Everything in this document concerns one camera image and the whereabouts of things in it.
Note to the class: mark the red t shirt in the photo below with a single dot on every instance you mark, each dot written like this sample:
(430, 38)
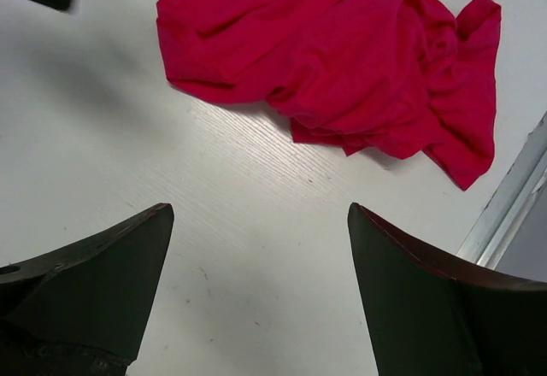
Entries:
(402, 76)

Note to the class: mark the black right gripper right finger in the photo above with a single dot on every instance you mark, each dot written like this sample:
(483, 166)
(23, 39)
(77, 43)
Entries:
(432, 313)

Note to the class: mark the aluminium table edge rail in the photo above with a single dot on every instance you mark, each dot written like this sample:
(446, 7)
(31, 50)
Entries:
(503, 215)

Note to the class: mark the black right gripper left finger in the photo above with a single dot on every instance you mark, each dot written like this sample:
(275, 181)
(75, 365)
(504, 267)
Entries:
(83, 309)

